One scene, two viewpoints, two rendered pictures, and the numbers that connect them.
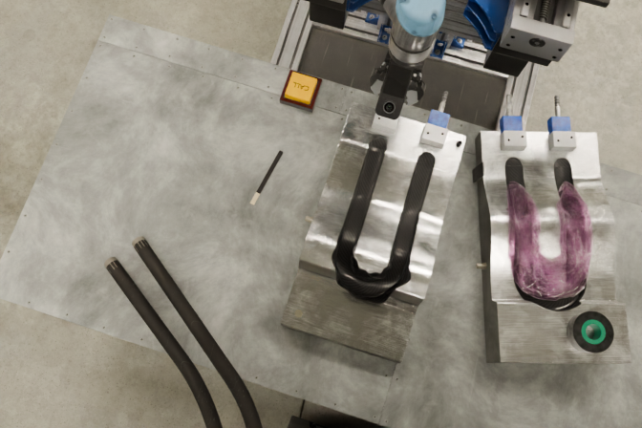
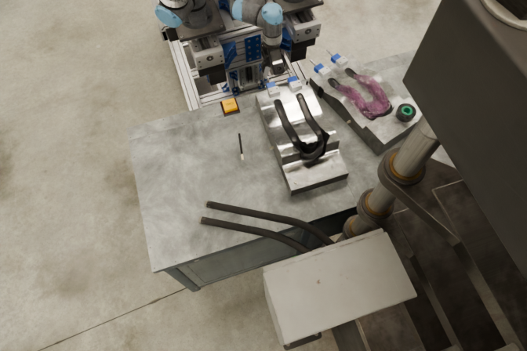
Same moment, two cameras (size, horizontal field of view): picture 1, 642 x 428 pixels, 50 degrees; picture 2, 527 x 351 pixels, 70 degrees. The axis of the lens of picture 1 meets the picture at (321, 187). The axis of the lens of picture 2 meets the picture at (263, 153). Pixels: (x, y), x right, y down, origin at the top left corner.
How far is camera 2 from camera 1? 0.57 m
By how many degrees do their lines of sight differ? 16
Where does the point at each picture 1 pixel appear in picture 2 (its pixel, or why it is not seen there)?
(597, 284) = (393, 99)
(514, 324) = (378, 128)
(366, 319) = (322, 167)
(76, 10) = (87, 171)
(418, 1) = (270, 9)
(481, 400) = not seen: hidden behind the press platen
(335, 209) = (280, 133)
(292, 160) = (245, 133)
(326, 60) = not seen: hidden behind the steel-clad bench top
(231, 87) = (200, 123)
